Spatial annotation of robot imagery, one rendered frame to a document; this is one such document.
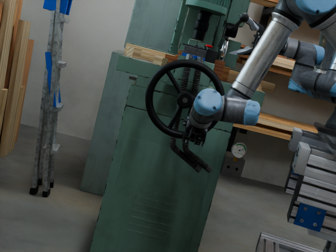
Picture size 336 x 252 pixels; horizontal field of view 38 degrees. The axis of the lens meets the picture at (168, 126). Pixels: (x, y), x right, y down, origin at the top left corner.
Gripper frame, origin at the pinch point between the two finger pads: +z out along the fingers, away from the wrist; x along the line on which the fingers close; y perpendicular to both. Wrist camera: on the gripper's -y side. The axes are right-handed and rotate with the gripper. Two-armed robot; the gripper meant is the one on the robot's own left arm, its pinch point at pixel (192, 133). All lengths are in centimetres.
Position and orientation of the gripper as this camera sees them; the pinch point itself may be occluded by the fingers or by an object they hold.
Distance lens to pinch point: 174.5
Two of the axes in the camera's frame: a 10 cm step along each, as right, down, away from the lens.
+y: -2.3, 9.0, -3.6
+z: -1.0, 3.5, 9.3
